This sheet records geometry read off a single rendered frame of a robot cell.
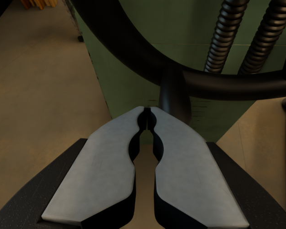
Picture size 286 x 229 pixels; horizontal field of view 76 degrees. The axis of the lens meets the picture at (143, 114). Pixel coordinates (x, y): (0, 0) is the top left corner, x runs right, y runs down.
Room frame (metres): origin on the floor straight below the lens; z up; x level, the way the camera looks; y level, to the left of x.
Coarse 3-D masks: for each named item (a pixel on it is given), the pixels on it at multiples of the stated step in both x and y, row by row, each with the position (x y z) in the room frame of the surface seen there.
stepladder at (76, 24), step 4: (64, 0) 1.05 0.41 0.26; (68, 0) 1.08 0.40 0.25; (64, 4) 1.06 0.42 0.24; (68, 4) 1.07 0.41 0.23; (68, 8) 1.05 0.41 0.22; (72, 8) 1.09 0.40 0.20; (68, 12) 1.06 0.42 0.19; (72, 12) 1.07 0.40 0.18; (72, 16) 1.05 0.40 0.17; (72, 20) 1.05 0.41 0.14; (76, 20) 1.07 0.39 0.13; (76, 24) 1.06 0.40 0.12; (76, 28) 1.05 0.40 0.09; (80, 32) 1.06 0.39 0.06; (80, 36) 1.04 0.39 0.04; (80, 40) 1.03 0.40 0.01
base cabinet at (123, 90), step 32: (128, 0) 0.30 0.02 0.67; (160, 0) 0.30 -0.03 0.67; (192, 0) 0.29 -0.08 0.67; (256, 0) 0.29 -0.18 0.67; (160, 32) 0.30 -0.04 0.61; (192, 32) 0.29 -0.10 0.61; (96, 64) 0.30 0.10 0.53; (192, 64) 0.29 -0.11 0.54; (128, 96) 0.30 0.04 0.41; (192, 128) 0.28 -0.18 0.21; (224, 128) 0.28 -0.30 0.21
